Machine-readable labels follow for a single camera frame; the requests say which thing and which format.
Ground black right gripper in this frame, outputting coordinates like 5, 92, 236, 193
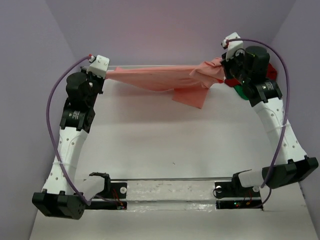
221, 48, 250, 85

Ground pink t shirt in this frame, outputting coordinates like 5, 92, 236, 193
106, 57, 225, 109

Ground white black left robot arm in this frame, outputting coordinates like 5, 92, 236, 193
32, 71, 111, 220

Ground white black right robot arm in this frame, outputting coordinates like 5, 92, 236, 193
221, 43, 319, 196

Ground green t shirt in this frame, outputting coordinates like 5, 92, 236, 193
233, 85, 249, 101

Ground red t shirt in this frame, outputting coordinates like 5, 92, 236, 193
224, 63, 278, 88

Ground white foam strip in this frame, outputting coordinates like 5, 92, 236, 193
123, 179, 217, 212

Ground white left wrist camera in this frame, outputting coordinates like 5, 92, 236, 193
86, 55, 110, 80

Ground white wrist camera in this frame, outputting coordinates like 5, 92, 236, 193
86, 55, 110, 80
221, 32, 244, 61

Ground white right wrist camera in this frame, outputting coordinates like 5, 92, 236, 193
221, 32, 244, 61

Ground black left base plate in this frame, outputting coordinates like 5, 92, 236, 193
85, 182, 128, 211

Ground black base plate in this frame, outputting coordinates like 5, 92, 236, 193
212, 181, 263, 210
85, 182, 128, 211

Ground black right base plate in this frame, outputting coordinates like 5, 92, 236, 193
212, 181, 263, 210

